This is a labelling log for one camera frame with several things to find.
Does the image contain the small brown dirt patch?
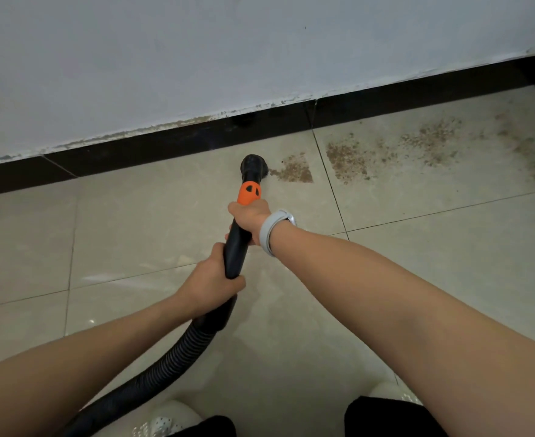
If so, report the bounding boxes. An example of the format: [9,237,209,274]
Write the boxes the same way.
[269,153,314,184]

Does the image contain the person's right hand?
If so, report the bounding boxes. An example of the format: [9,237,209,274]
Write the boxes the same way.
[225,198,273,247]

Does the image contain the white right shoe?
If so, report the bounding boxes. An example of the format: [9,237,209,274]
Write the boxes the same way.
[368,381,424,406]

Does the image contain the person's left forearm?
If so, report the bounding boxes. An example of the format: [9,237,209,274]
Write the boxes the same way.
[0,286,191,437]

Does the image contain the white left shoe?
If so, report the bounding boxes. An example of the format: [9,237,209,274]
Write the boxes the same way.
[93,400,203,437]

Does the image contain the black skirting board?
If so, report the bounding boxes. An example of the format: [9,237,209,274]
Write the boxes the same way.
[0,52,535,199]

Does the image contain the grey wrist band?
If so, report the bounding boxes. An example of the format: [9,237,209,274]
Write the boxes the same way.
[259,208,297,258]

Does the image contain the black trousers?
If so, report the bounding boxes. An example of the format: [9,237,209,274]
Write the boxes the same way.
[167,395,451,437]

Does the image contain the white shoe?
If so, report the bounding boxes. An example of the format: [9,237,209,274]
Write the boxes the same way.
[368,381,424,406]
[93,400,203,437]

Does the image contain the person's left hand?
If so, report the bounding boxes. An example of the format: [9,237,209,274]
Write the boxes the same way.
[175,242,246,317]

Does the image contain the wide brown dirt patch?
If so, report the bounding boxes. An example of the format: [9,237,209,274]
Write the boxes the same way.
[325,117,464,185]

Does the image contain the faint brown dirt patch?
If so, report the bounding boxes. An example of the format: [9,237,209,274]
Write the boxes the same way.
[493,113,535,188]

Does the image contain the black orange vacuum hose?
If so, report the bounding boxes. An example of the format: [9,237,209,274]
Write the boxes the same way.
[62,154,271,437]

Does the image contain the person's right forearm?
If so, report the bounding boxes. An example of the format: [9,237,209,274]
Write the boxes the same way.
[267,222,535,437]

